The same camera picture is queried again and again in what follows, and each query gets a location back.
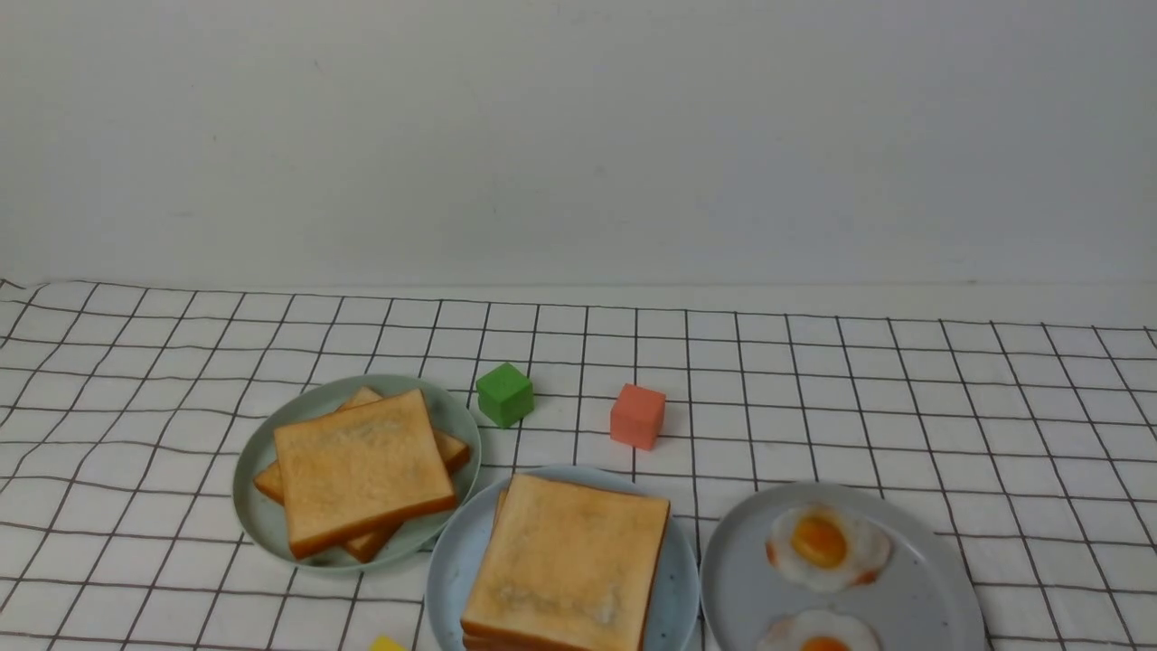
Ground green cube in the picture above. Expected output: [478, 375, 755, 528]
[476, 363, 536, 429]

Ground salmon pink cube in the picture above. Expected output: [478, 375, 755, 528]
[610, 383, 668, 450]

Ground light blue plate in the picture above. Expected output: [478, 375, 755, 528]
[426, 465, 700, 650]

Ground far fried egg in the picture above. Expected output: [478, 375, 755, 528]
[765, 503, 893, 594]

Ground fried egg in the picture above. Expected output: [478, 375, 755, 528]
[756, 609, 882, 650]
[765, 503, 893, 594]

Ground green plate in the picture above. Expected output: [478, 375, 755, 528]
[233, 373, 482, 574]

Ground yellow cube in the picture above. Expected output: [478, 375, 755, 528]
[368, 636, 408, 651]

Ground near fried egg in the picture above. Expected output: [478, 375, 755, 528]
[756, 609, 882, 650]

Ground grey plate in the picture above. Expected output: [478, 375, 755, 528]
[700, 483, 986, 650]

